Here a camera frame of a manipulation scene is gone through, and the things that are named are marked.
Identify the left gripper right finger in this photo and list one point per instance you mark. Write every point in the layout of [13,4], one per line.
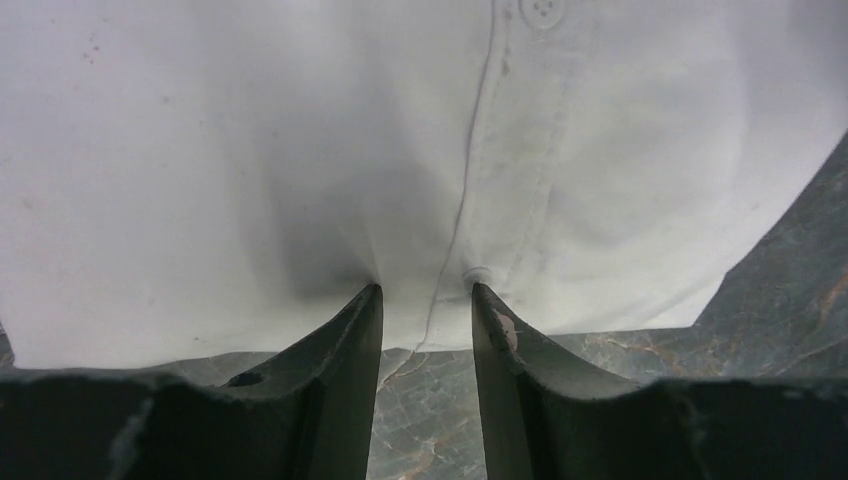
[546,413]

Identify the white long-sleeve shirt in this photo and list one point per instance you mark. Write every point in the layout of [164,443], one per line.
[184,179]

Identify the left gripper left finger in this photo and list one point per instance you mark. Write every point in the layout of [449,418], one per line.
[305,413]

